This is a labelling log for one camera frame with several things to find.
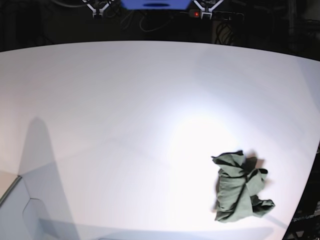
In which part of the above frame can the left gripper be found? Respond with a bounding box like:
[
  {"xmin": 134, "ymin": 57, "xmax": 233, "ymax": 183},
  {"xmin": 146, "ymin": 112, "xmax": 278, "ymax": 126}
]
[{"xmin": 192, "ymin": 0, "xmax": 224, "ymax": 19}]

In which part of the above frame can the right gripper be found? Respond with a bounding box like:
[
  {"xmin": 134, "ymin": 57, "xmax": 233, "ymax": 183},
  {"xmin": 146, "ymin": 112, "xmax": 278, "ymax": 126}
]
[{"xmin": 82, "ymin": 0, "xmax": 112, "ymax": 19}]

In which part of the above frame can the green t-shirt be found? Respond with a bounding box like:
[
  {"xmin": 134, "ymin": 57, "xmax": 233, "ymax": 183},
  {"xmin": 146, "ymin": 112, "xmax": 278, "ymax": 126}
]
[{"xmin": 212, "ymin": 150, "xmax": 275, "ymax": 223}]

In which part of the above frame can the black power strip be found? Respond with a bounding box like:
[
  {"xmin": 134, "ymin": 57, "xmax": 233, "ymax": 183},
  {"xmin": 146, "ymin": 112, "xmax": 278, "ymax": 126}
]
[{"xmin": 188, "ymin": 9, "xmax": 245, "ymax": 21}]

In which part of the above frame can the blue box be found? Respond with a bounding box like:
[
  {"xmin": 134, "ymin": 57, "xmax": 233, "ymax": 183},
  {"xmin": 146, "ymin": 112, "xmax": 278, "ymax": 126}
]
[{"xmin": 121, "ymin": 0, "xmax": 191, "ymax": 10}]

